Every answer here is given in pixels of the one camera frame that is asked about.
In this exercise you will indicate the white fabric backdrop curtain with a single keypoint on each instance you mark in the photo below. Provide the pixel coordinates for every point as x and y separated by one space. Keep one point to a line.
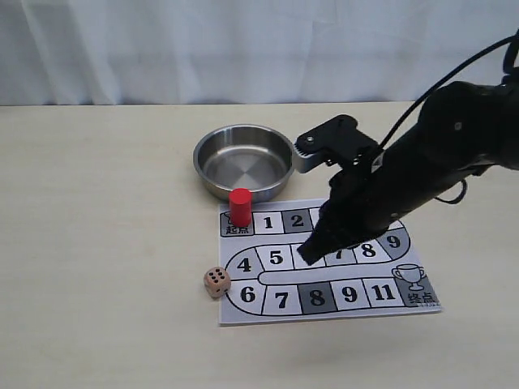
246 52

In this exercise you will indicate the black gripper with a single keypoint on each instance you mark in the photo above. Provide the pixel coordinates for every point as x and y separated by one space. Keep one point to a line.
363 203

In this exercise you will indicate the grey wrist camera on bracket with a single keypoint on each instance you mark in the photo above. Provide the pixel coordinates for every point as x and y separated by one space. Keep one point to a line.
338 141

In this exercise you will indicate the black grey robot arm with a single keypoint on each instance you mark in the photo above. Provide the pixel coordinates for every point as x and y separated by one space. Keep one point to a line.
462 130

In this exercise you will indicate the red cylinder game piece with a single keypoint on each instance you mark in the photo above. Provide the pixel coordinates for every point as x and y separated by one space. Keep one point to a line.
240 201

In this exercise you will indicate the stainless steel round bowl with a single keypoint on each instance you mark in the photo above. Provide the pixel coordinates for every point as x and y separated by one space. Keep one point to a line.
254 157

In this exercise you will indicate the wooden die black pips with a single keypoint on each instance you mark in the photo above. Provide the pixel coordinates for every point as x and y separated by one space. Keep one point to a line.
217 282

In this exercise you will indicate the printed paper game board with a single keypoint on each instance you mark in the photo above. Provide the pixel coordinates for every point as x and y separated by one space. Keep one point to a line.
270 283

